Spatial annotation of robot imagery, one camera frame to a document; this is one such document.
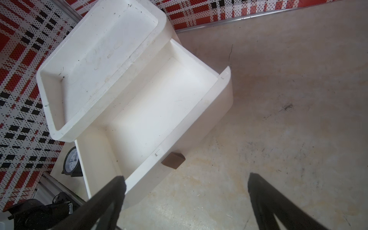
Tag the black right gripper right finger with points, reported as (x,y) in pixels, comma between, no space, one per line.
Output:
(269,204)

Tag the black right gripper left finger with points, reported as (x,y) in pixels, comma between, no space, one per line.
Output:
(101,212)

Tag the white plastic drawer cabinet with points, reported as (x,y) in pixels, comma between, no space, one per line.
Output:
(98,63)

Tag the white top drawer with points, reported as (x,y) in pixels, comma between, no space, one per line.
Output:
(180,102)

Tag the black alarm clock on floor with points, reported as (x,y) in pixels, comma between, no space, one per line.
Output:
(72,166)

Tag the brown top drawer handle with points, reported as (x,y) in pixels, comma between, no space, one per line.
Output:
(173,160)

